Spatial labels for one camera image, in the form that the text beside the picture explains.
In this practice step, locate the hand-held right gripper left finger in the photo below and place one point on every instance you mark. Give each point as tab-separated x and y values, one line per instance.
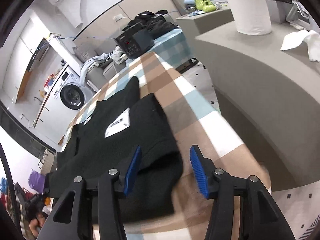
132	170

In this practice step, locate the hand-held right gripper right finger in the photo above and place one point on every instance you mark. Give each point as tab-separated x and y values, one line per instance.
198	172

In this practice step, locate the black knit sweater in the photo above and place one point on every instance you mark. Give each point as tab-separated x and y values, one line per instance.
150	135

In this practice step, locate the person's left hand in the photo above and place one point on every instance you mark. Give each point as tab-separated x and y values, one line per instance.
35	230

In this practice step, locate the purple bag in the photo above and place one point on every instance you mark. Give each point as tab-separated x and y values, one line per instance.
36	181

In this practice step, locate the shoe rack with shoes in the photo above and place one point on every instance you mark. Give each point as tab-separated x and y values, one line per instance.
10	192

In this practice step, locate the white label card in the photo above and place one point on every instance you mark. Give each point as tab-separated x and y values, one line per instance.
117	125

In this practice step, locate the checkered tablecloth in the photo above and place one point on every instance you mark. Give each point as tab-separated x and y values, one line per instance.
195	110

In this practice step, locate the dark door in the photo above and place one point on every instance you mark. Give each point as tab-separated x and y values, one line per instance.
22	130

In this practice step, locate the white kitchen base cabinet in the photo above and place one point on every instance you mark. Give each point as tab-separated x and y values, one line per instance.
48	110

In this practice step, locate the white washing machine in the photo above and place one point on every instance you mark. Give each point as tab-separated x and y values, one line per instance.
71	92

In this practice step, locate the grey sofa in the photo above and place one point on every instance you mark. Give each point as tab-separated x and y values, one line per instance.
110	70

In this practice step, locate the large beige cabinet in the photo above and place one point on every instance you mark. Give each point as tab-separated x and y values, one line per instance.
250	80

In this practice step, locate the light grey blanket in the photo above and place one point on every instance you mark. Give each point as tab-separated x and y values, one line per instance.
92	63

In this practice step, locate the white crumpled clothing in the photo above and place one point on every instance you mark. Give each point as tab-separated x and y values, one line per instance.
120	56

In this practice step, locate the black electric pressure cooker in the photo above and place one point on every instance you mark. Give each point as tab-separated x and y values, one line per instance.
135	42

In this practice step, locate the small table with blue cloth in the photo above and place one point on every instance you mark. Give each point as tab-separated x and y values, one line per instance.
175	45

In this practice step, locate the black jacket pile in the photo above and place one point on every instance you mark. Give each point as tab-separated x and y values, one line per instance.
160	25

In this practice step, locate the range hood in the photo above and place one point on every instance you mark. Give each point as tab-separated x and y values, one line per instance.
37	55

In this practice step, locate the beige side cabinet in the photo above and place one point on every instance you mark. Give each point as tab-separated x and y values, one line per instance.
210	20

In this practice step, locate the crumpled white tissue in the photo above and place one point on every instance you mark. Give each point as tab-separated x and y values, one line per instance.
297	40

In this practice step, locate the green toy figure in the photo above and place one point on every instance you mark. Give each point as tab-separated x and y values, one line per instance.
205	4

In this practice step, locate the white paper towel roll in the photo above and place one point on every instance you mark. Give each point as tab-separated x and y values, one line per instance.
247	7

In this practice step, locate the white wall cabinets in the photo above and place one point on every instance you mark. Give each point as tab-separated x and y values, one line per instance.
15	67

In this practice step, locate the white wall socket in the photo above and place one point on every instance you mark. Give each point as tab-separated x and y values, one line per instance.
118	17

